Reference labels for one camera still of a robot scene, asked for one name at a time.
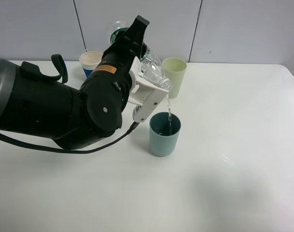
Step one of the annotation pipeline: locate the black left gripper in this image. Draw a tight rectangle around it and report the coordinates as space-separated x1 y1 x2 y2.
90 15 149 97

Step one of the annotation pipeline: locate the clear bottle green label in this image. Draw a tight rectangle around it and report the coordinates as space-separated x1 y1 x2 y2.
107 21 173 91

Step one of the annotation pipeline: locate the teal plastic cup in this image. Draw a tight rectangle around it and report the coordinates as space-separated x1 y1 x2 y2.
149 112 181 157

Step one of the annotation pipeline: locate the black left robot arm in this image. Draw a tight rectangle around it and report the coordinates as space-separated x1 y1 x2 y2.
0 16 149 154

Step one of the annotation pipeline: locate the pale green plastic cup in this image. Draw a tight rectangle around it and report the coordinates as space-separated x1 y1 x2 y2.
162 58 187 99

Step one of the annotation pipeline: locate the blue white paper cup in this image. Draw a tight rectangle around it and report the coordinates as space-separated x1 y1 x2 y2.
79 51 103 77

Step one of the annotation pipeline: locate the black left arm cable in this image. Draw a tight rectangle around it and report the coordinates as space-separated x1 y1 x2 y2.
0 53 139 154

